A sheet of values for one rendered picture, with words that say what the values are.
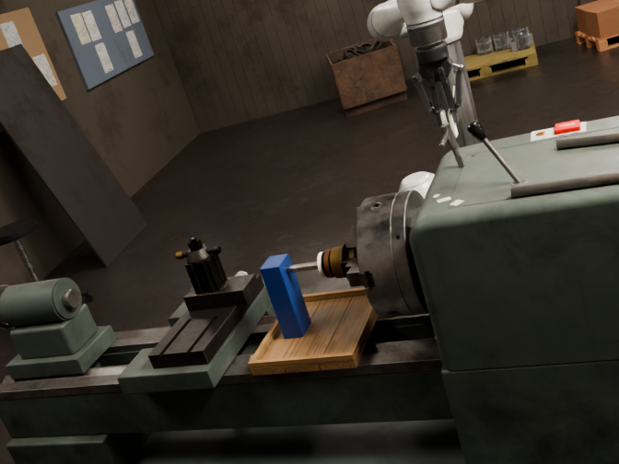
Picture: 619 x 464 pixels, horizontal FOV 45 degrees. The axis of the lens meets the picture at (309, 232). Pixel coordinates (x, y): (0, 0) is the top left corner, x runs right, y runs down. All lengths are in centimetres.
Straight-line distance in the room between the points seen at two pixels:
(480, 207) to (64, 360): 142
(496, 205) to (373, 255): 34
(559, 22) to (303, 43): 302
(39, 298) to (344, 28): 737
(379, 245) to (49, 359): 121
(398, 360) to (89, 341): 107
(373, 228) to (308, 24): 774
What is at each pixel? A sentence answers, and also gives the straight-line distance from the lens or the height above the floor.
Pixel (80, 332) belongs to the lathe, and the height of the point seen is 96.
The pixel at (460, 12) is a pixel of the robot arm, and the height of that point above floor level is 154.
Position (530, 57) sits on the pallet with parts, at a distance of 843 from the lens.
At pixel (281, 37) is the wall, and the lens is 954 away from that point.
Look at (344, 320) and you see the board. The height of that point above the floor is 89.
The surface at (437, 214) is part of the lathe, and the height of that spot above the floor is 125.
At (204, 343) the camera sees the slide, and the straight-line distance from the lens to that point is 206.
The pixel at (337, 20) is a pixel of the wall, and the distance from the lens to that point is 938.
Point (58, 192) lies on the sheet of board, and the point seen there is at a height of 67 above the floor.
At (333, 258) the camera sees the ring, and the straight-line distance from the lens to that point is 194.
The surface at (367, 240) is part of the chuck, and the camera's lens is 179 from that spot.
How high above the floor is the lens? 186
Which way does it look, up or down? 20 degrees down
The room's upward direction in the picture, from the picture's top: 18 degrees counter-clockwise
